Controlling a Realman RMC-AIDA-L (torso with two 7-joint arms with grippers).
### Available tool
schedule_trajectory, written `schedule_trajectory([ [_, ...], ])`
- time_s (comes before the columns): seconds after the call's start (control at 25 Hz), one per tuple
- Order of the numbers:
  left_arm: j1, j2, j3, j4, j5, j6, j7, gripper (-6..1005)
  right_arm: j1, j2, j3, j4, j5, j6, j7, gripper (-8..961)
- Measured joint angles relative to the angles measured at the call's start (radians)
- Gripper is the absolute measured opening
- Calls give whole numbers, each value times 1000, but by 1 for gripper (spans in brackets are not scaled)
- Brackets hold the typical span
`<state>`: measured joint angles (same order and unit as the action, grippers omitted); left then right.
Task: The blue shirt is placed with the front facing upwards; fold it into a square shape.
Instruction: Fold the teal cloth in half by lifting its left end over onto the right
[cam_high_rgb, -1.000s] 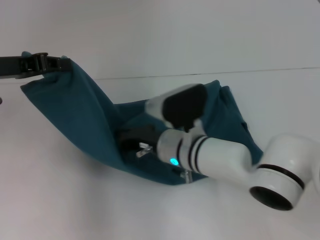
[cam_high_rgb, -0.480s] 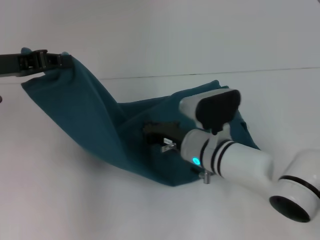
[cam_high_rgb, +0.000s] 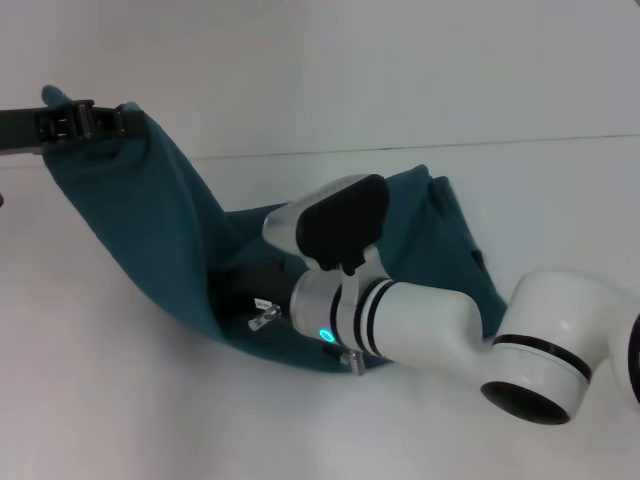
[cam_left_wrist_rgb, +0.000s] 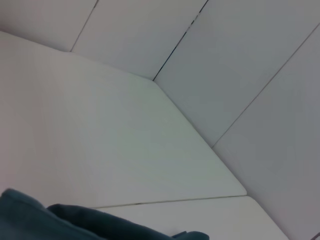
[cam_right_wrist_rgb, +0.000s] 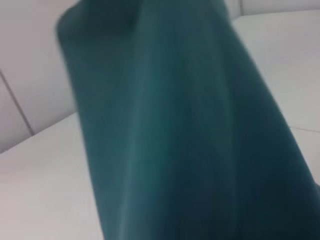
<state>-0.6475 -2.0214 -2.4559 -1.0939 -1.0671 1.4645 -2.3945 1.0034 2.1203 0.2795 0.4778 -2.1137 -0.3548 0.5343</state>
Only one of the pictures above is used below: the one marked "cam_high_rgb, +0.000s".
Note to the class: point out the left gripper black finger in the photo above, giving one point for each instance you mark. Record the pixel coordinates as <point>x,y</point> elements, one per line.
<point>100,122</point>

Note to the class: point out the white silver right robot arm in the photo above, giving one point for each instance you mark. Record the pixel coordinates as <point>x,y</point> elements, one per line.
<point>425,320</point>

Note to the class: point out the teal t-shirt with FREE print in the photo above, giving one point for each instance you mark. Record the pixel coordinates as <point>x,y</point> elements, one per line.
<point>150,210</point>

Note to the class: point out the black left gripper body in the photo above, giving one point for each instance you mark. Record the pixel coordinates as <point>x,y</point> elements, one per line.
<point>20,130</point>

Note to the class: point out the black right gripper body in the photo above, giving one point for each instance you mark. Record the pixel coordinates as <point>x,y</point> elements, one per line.
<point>260,285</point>

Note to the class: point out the silver right wrist camera with bracket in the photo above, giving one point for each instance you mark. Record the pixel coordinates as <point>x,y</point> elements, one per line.
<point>340,225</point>

